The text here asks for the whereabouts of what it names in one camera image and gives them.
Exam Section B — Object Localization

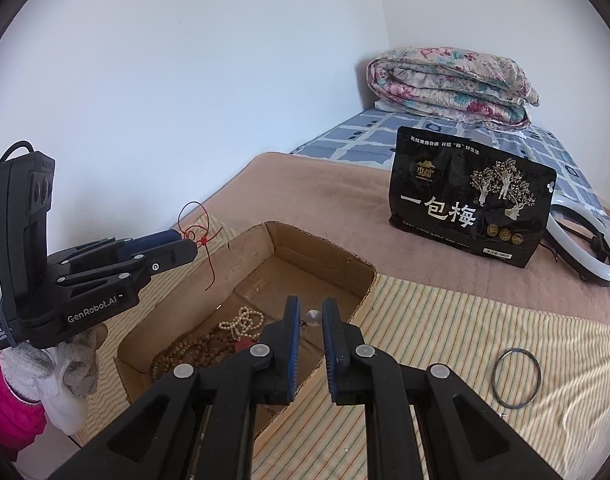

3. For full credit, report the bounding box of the folded floral quilt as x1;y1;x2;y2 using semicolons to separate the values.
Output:
367;46;540;129

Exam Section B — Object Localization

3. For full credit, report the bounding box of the cardboard box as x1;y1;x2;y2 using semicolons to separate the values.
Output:
114;221;377;438

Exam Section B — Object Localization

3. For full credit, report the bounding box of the black snack bag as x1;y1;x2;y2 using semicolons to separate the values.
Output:
388;126;557;269

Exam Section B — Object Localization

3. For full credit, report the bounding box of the blue checkered bed sheet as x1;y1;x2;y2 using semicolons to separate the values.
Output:
290;107;608;211

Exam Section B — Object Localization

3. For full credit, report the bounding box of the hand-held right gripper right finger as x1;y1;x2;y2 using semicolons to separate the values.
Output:
321;297;560;480

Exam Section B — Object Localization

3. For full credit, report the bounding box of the red string bracelet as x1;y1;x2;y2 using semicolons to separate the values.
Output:
179;201;232;292

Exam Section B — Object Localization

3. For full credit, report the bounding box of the dark thin bangle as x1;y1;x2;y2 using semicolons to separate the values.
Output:
491;347;542;409

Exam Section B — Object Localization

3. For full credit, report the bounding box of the brown blanket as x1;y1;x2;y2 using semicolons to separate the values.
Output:
177;152;610;331

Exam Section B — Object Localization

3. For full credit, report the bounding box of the person's left hand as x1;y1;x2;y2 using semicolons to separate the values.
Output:
0;322;108;435

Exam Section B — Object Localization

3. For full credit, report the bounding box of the wooden bead bracelet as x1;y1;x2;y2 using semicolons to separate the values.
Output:
151;327;246;382

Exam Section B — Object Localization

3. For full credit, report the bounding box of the white pearl bracelet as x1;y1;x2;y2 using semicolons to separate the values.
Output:
219;306;264;339

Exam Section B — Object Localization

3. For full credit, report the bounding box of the striped beige cloth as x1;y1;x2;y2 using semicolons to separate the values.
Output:
75;212;610;480

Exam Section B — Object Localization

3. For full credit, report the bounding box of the person's left forearm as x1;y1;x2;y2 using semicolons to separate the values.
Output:
0;352;48;461

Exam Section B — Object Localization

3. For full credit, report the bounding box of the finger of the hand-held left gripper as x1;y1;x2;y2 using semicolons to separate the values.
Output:
47;230;184;267
56;238;200;289

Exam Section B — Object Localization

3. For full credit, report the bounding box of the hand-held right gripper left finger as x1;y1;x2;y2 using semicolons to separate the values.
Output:
47;295;303;480

